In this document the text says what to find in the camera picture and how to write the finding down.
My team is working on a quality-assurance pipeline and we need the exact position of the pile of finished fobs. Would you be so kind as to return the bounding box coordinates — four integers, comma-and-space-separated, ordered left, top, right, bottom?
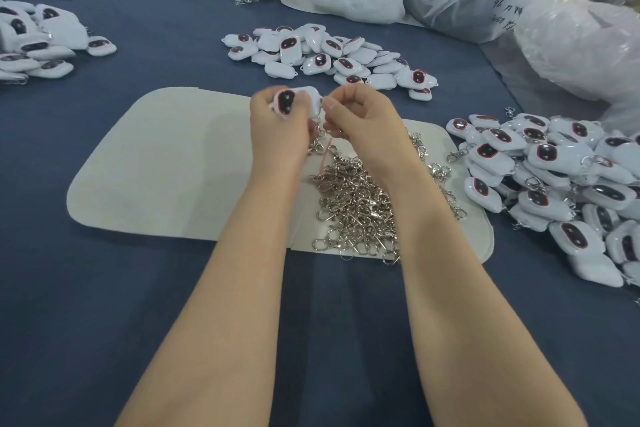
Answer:
445, 109, 640, 289

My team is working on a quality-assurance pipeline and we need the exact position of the cream felt work mat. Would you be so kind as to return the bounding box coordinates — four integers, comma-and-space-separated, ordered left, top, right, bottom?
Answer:
66, 86, 495, 264

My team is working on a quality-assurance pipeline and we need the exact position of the pile of metal clasps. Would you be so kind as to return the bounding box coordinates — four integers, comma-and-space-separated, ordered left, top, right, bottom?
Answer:
310, 126, 468, 266

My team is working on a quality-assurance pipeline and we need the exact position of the white fob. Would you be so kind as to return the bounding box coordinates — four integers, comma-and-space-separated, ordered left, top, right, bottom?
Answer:
272, 85, 327, 125

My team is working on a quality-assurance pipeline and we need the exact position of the crumpled clear plastic bag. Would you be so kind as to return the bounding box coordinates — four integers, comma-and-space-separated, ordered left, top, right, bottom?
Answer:
513, 0, 640, 131

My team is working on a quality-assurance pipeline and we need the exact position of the person's right hand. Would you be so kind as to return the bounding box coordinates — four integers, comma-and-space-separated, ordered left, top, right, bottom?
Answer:
321, 82, 426, 203

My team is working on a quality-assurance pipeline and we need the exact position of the person's left hand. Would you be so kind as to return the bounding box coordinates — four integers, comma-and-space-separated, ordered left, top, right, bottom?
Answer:
249, 86, 316, 193

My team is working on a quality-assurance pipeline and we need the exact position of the person's left forearm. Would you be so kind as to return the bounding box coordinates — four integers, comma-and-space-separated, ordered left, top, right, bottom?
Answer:
115, 185, 301, 427

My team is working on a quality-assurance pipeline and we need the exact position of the person's right forearm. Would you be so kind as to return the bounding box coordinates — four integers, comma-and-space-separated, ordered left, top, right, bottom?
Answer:
396, 189, 589, 427

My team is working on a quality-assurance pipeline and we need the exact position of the pile of white fobs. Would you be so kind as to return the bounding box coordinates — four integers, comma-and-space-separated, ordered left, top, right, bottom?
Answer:
221, 23, 439, 103
0, 0, 118, 85

